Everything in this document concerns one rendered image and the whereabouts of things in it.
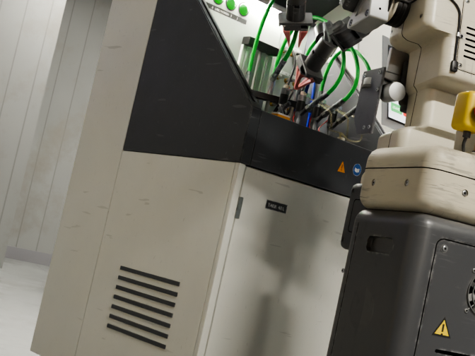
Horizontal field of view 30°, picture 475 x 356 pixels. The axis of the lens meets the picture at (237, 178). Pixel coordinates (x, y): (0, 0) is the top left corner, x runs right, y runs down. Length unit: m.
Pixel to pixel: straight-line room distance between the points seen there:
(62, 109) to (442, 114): 7.29
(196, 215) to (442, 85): 0.85
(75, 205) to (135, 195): 0.34
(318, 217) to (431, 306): 1.13
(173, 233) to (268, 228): 0.28
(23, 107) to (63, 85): 1.65
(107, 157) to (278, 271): 0.74
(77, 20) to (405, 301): 7.89
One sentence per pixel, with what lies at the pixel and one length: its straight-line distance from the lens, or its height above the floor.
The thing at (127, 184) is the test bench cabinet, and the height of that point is 0.68.
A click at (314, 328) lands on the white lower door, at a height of 0.37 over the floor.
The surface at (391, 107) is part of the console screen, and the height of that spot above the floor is 1.19.
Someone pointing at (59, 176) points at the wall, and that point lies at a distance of 9.07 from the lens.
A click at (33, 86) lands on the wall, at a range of 7.55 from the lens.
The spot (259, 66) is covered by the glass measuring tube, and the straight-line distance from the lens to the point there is 3.16.
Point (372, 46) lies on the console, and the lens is 3.30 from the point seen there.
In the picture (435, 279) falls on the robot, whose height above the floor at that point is 0.58.
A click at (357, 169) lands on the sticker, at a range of 2.77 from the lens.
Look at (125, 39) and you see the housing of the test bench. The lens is 3.06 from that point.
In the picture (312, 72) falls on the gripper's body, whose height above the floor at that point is 1.14.
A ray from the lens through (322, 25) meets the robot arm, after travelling 2.83.
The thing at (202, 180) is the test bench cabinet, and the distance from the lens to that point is 2.53.
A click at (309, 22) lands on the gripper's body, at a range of 2.67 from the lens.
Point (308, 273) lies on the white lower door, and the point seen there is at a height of 0.53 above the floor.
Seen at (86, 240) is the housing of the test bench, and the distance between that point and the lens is 2.95.
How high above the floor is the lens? 0.55
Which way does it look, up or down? 5 degrees up
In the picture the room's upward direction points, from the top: 12 degrees clockwise
